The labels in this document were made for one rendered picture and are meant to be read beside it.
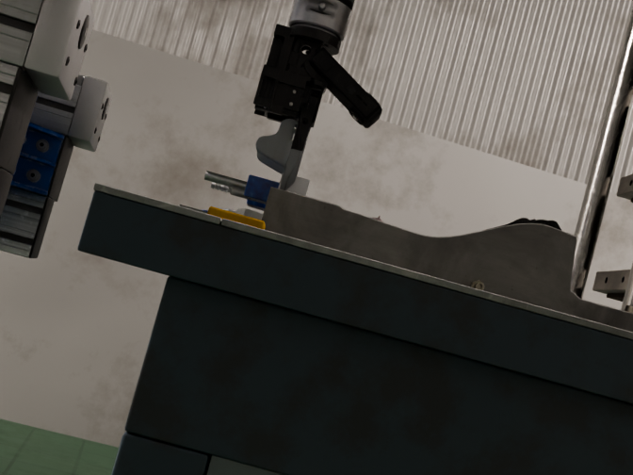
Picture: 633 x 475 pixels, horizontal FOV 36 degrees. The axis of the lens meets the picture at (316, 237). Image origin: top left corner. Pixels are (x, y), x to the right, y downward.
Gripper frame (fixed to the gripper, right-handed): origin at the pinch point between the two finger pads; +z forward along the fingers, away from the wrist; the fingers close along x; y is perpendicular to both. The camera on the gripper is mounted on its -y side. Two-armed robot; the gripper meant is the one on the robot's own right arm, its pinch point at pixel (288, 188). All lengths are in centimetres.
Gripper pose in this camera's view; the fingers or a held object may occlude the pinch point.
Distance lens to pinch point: 124.0
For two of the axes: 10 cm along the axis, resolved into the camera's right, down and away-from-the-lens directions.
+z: -2.7, 9.6, -0.7
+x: 0.4, -0.6, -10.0
